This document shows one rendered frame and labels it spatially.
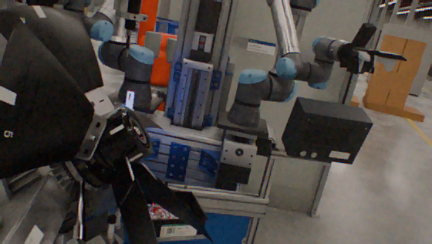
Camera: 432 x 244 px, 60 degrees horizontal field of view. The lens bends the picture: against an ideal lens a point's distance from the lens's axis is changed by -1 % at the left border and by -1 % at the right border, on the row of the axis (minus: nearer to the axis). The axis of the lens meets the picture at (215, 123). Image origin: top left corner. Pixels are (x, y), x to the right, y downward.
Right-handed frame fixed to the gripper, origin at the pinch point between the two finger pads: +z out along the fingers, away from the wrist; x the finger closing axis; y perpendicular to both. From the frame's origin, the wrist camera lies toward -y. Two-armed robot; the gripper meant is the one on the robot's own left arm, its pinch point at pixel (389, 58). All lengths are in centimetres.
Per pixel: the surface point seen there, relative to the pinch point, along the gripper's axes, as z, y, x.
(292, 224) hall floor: -120, 156, -67
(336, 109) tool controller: -14.9, 21.1, 3.6
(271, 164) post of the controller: -20, 43, 24
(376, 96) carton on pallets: -515, 194, -537
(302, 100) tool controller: -20.1, 19.1, 14.7
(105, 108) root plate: 5, 9, 84
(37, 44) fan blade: 24, -8, 96
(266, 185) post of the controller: -20, 52, 25
